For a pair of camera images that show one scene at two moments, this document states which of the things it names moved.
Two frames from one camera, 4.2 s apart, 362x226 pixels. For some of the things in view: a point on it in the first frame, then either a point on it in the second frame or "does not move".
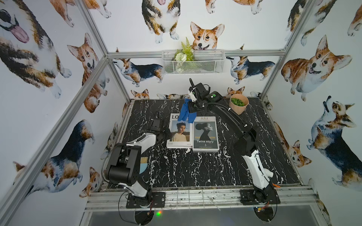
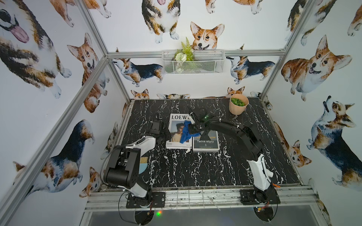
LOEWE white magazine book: [181, 133] does not move
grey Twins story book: [205, 138] does not move
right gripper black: [191, 109] -> [191, 131]
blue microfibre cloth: [185, 114] -> [186, 134]
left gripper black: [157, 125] does not move
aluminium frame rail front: [198, 198] does not move
